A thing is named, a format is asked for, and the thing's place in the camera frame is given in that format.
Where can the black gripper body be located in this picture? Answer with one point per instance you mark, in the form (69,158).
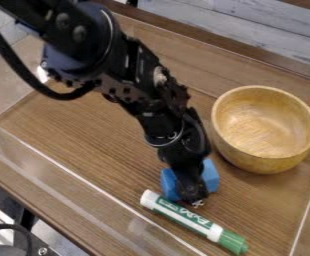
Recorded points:
(183,154)

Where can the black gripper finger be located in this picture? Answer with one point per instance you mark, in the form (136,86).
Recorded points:
(191,188)

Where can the blue foam block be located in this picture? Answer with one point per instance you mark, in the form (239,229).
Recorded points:
(169,185)

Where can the green and white marker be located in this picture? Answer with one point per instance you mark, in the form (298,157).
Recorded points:
(180,215)

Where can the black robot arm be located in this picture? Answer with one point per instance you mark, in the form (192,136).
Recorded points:
(90,56)

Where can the brown wooden bowl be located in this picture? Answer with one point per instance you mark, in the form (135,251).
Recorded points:
(260,129)

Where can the clear acrylic tray wall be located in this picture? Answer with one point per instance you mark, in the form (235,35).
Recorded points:
(263,208)

